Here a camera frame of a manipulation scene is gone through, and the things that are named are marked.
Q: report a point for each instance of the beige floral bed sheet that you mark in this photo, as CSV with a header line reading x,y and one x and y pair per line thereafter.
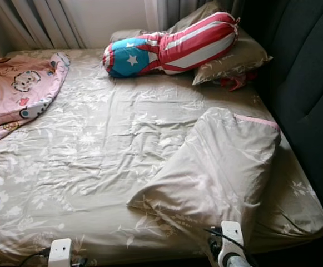
x,y
117,144

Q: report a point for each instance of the pink cartoon blanket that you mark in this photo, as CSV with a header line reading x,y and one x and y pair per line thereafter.
x,y
16,89

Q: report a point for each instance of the beige floral pillow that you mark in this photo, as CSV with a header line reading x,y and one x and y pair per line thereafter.
x,y
239,61

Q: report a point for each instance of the red crumpled cloth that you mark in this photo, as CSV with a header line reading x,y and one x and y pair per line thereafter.
x,y
236,82

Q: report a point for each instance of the star striped bolster pillow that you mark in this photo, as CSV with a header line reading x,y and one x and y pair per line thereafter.
x,y
183,47

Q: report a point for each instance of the small flat beige pillow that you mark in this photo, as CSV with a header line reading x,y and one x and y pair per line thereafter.
x,y
125,35

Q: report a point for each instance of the dark grey padded headboard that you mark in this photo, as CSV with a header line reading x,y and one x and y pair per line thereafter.
x,y
306,83

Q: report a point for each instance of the large beige pink-trimmed pillow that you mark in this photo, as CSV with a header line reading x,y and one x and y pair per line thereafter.
x,y
217,167

